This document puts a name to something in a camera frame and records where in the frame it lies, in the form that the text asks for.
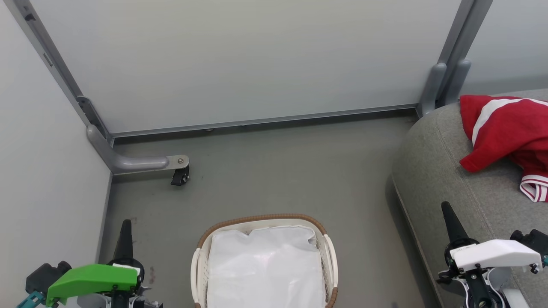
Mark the red white sports jersey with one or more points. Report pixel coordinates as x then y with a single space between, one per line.
513 132

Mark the grey fabric sofa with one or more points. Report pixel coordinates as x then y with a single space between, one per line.
441 179

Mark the black caster wheel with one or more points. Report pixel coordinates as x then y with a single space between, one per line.
180 176

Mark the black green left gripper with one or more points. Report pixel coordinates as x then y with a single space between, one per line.
90 278

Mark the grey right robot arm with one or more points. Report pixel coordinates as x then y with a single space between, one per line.
483 291

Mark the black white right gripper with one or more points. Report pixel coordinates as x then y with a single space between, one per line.
496 254

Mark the grey partition corner post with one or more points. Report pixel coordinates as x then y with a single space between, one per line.
55 68

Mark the grey partition bottom rail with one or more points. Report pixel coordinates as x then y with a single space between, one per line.
257 122

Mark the grey partition foot bracket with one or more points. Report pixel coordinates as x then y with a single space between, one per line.
137 163

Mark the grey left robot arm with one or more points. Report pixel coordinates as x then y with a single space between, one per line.
43 276

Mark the white wicker-rimmed laundry basket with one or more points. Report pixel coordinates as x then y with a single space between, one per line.
329 256

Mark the white basket liner cloth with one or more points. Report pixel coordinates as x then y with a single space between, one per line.
265 269

